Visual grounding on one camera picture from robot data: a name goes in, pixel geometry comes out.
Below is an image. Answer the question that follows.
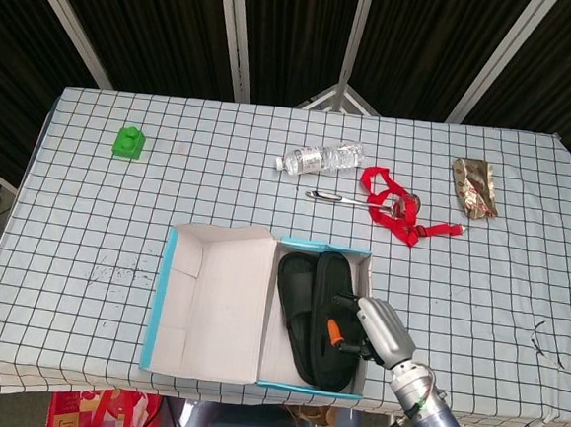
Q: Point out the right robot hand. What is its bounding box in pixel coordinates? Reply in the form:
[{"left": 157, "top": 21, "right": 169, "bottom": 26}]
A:
[{"left": 319, "top": 291, "right": 442, "bottom": 409}]

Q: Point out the black slipper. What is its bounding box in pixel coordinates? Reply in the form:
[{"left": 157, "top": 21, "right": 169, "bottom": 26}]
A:
[
  {"left": 268, "top": 249, "right": 327, "bottom": 388},
  {"left": 304, "top": 249, "right": 368, "bottom": 396}
]

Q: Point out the light blue cardboard shoe box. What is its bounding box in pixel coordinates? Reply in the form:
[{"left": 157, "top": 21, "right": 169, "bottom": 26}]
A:
[{"left": 137, "top": 216, "right": 379, "bottom": 401}]

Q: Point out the brown paper bag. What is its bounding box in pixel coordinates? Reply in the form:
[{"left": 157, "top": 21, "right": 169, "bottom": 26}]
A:
[{"left": 282, "top": 403, "right": 339, "bottom": 427}]

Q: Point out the gold foil snack wrapper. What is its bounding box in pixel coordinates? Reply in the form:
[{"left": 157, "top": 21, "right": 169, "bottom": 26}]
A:
[{"left": 448, "top": 156, "right": 504, "bottom": 222}]

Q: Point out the clear plastic water bottle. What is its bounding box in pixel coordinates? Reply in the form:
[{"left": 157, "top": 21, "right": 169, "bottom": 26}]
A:
[{"left": 274, "top": 135, "right": 368, "bottom": 181}]

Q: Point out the white triangular screen foot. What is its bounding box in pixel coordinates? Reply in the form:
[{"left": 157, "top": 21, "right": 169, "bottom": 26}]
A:
[{"left": 296, "top": 79, "right": 384, "bottom": 117}]

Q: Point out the white checkered tablecloth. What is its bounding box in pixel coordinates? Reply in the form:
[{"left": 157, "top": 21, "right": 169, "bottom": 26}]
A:
[{"left": 0, "top": 80, "right": 571, "bottom": 427}]

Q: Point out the red patterned bag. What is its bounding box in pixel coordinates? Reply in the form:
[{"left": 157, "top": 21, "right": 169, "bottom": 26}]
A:
[{"left": 47, "top": 383, "right": 165, "bottom": 427}]

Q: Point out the green toy building block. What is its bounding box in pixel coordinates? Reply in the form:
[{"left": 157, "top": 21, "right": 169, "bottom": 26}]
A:
[{"left": 109, "top": 125, "right": 148, "bottom": 162}]

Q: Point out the red strap lanyard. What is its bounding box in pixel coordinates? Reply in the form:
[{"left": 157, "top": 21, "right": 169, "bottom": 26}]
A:
[{"left": 353, "top": 164, "right": 469, "bottom": 252}]

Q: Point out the metal spoon black handle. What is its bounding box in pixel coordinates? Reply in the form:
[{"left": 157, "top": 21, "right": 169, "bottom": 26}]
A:
[{"left": 303, "top": 184, "right": 422, "bottom": 220}]

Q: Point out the white screen frame post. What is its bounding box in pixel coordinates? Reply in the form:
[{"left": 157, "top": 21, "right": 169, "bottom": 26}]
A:
[
  {"left": 12, "top": 0, "right": 121, "bottom": 91},
  {"left": 208, "top": 0, "right": 259, "bottom": 104},
  {"left": 334, "top": 0, "right": 377, "bottom": 113},
  {"left": 444, "top": 0, "right": 560, "bottom": 131}
]

